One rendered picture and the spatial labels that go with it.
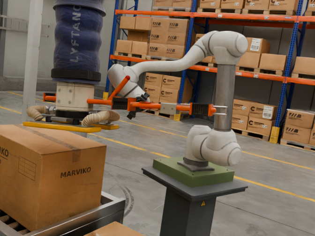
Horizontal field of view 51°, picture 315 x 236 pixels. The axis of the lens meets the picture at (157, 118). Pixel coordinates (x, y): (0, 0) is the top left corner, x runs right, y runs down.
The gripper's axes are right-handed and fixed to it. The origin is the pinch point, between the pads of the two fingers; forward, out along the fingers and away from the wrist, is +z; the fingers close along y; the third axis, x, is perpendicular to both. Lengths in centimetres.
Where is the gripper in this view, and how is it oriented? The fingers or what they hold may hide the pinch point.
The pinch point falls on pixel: (137, 106)
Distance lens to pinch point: 144.0
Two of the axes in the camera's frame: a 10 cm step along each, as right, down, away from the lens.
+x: -7.9, -6.1, -0.7
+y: -6.2, 7.8, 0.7
